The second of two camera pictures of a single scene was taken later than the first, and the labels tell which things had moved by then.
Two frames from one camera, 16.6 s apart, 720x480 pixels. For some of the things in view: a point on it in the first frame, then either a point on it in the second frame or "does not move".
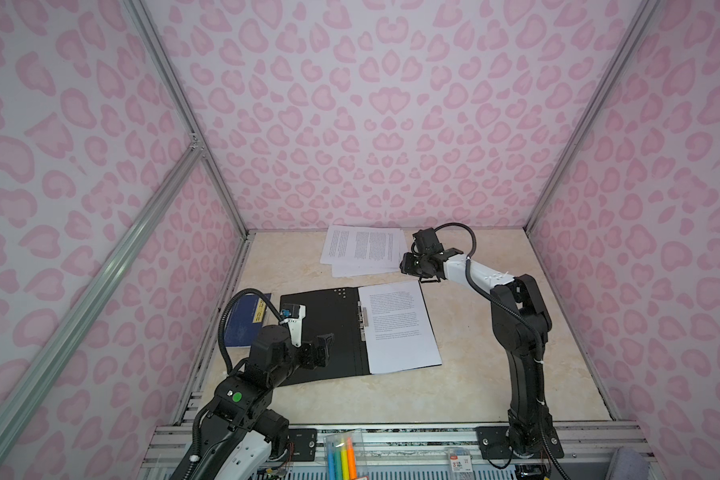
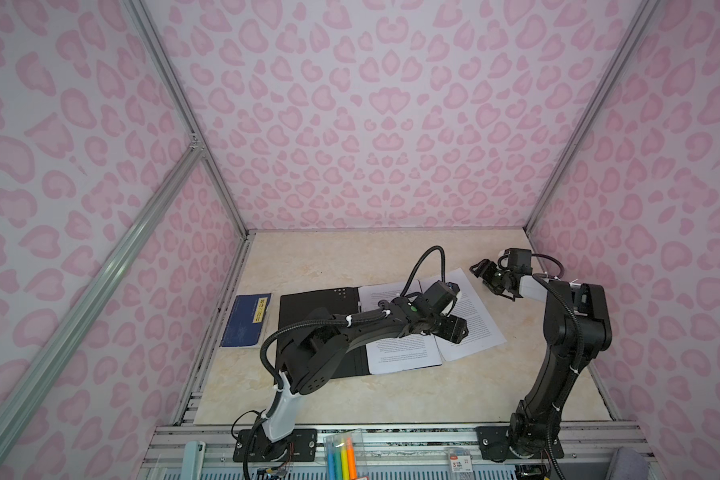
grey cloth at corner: [628, 464] does not move
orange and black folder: [333, 311] does not move
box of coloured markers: [341, 454] does not move
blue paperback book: [244, 320] does not move
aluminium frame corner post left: [180, 99] does not move
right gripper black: [406, 265] -> [485, 272]
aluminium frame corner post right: [645, 13] does not move
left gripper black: [311, 360] -> [456, 329]
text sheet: [362, 245] -> [483, 332]
